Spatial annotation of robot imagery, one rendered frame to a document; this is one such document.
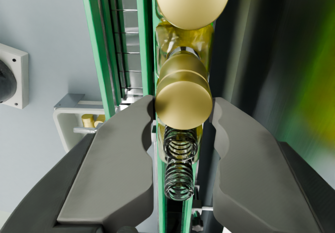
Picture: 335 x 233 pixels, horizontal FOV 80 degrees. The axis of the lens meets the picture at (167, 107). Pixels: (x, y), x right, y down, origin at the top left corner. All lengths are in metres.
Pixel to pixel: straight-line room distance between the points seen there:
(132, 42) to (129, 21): 0.04
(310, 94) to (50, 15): 0.56
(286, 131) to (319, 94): 0.06
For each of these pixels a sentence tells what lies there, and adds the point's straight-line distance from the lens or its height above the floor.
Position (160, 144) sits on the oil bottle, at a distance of 0.24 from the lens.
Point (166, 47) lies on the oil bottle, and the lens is 0.18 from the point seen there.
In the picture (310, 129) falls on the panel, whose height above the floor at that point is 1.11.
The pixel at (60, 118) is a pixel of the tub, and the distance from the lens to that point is 0.63.
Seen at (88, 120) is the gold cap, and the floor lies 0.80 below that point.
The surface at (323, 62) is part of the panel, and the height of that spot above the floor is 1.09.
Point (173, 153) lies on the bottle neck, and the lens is 0.18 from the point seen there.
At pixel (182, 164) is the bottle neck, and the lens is 0.22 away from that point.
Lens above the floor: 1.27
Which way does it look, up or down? 58 degrees down
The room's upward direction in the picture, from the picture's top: 173 degrees counter-clockwise
